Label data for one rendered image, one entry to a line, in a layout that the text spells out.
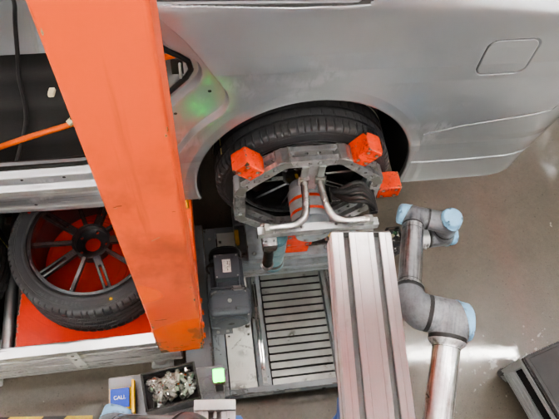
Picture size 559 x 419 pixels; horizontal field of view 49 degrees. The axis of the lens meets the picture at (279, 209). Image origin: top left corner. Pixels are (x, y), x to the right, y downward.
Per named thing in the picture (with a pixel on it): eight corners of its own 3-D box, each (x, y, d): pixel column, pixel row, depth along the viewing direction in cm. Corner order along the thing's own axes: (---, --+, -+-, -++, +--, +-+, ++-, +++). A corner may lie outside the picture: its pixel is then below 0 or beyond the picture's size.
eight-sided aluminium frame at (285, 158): (361, 213, 258) (390, 138, 210) (363, 227, 255) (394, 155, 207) (232, 224, 251) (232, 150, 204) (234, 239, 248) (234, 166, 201)
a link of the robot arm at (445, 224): (432, 221, 209) (422, 235, 219) (464, 228, 209) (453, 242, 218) (433, 201, 213) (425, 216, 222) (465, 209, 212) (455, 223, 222)
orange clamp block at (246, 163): (262, 154, 210) (244, 145, 204) (265, 173, 207) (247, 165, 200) (248, 163, 214) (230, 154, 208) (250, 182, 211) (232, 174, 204)
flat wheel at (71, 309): (147, 178, 295) (140, 150, 274) (196, 298, 268) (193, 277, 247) (7, 225, 278) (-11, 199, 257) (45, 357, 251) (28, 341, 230)
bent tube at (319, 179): (361, 176, 219) (367, 160, 210) (373, 224, 210) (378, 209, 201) (314, 180, 217) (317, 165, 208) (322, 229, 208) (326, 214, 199)
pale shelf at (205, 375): (222, 367, 239) (221, 364, 236) (225, 411, 231) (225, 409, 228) (110, 379, 234) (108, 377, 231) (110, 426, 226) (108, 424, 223)
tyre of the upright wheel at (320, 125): (320, 46, 202) (175, 131, 233) (333, 103, 192) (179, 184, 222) (404, 129, 252) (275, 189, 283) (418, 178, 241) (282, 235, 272)
